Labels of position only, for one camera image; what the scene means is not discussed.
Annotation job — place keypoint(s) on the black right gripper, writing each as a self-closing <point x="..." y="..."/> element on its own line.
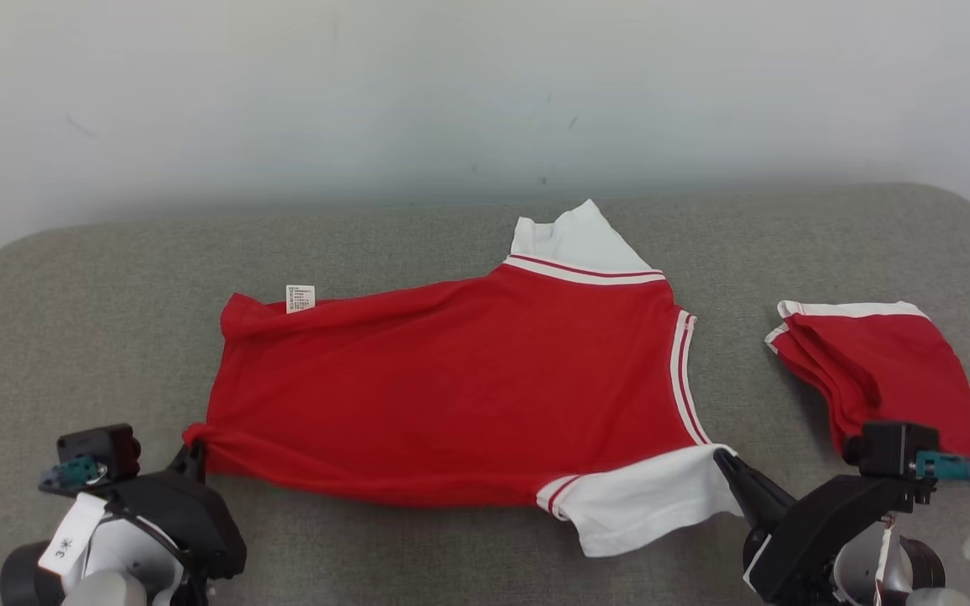
<point x="813" y="526"/>

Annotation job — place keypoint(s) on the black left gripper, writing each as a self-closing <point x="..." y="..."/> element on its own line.
<point x="190" y="518"/>

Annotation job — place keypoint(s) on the red shorts with white hem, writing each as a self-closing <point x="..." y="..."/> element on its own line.
<point x="889" y="370"/>

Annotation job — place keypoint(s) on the red jersey with white sleeves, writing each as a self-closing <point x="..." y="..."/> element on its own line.
<point x="451" y="387"/>

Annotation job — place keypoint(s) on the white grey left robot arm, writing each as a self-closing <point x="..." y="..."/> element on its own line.
<point x="114" y="572"/>

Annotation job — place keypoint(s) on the white paper tag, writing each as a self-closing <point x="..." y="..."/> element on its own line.
<point x="72" y="534"/>

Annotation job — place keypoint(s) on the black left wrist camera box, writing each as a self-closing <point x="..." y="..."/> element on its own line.
<point x="106" y="446"/>

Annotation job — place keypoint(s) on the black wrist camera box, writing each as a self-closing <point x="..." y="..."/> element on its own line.
<point x="106" y="446"/>
<point x="889" y="446"/>

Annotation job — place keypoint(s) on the teal camera connector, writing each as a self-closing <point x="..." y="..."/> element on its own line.
<point x="952" y="467"/>
<point x="77" y="471"/>

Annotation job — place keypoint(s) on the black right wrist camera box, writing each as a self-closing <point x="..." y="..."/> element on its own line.
<point x="889" y="446"/>

